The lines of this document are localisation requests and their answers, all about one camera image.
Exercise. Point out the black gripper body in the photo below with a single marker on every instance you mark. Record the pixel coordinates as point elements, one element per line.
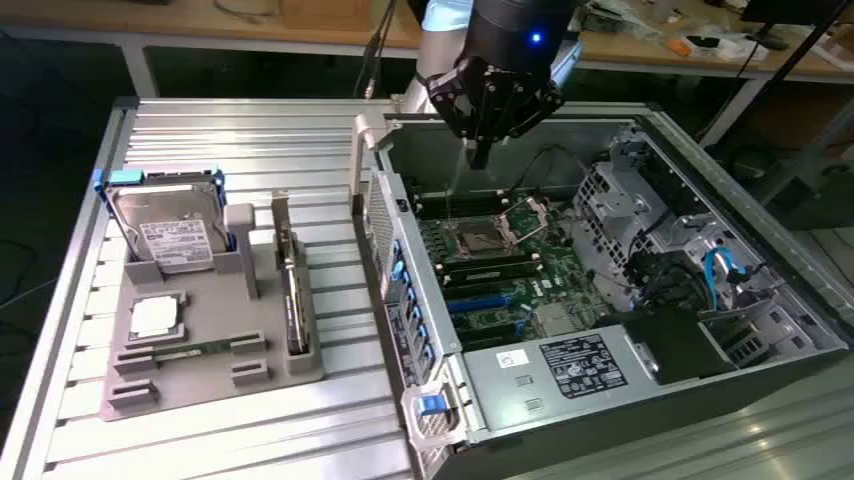
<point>514,30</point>

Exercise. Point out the graphics card with black fan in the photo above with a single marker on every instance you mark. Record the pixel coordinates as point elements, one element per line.
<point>294,300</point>

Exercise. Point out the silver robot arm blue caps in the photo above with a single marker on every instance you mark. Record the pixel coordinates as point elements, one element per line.
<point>441,55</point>

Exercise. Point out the metal socket cover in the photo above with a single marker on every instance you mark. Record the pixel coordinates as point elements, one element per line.
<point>528,201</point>

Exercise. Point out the silver socket locking lever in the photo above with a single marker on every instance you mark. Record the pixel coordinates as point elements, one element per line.
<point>453,205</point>

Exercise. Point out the silver metal drive cage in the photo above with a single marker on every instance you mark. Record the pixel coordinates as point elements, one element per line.
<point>608,200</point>

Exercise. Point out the small orange object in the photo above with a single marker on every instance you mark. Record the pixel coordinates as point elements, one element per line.
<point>680,47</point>

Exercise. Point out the CPU socket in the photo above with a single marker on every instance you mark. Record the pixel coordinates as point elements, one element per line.
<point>480,236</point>

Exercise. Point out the white packaging with black part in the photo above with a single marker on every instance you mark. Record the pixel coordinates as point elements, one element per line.
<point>731,47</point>

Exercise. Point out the black RAM stick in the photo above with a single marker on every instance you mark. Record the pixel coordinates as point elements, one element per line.
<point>488,274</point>

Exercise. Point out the green motherboard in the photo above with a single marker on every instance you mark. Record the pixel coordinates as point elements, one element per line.
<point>568,280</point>

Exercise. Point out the black computer monitor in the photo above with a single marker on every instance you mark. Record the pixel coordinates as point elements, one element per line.
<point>768,40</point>

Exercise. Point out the black slanted pole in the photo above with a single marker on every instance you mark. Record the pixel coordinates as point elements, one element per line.
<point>784,65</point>

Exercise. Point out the blue expansion slot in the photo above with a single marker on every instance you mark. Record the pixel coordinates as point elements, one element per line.
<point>481,303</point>

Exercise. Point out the silver chipset heatsink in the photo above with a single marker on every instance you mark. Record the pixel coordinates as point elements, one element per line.
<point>561,320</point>

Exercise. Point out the wooden workbench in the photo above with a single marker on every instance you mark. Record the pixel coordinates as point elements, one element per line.
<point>167,22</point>
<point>821,67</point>

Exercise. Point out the hard disk with blue carrier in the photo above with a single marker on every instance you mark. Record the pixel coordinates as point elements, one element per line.
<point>167,220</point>

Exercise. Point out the black plastic shroud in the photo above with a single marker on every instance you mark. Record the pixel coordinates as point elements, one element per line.
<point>675,350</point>

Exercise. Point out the grey power supply unit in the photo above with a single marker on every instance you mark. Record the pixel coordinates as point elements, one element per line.
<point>508,395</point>

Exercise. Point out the blue case latch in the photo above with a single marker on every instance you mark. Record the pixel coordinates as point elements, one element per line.
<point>430,405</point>

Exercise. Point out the silver CPU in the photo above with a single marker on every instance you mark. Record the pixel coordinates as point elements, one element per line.
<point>155,317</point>

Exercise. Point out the green RAM stick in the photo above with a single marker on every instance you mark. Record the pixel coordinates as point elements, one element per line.
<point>194,348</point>

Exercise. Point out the open black PC case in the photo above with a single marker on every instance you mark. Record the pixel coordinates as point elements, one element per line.
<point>668,425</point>

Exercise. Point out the grey plastic parts rack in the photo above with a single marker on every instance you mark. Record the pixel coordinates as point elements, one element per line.
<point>214,380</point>

